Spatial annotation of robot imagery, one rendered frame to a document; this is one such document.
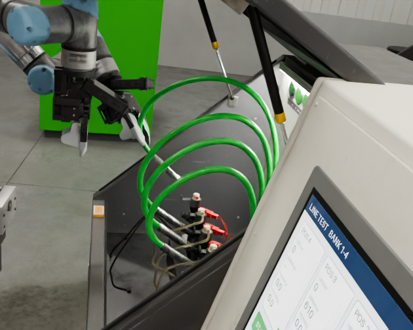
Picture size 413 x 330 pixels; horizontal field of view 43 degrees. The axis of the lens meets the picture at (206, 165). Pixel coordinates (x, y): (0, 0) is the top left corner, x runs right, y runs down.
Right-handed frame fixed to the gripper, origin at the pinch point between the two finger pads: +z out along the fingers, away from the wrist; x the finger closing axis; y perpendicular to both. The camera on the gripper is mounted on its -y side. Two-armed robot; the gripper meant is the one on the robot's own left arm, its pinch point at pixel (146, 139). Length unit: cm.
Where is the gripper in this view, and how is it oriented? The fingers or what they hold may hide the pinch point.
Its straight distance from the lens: 140.8
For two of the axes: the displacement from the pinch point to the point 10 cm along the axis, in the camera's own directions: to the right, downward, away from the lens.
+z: 4.6, 8.8, -1.1
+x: -3.9, 0.9, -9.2
